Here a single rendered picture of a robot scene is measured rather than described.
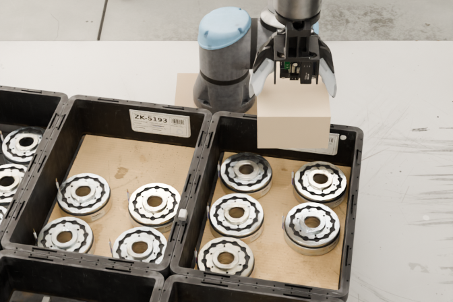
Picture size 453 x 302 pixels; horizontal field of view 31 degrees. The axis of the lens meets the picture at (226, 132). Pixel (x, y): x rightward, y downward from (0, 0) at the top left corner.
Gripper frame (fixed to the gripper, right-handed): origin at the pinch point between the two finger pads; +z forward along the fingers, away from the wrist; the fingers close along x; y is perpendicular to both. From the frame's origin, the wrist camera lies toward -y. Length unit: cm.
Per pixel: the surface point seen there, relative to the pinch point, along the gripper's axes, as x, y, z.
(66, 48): -56, -61, 40
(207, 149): -15.4, -2.6, 16.8
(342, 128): 10.7, -8.4, 16.8
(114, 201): -33.7, 2.2, 26.7
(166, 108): -24.0, -14.0, 16.8
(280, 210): -1.4, 4.2, 26.7
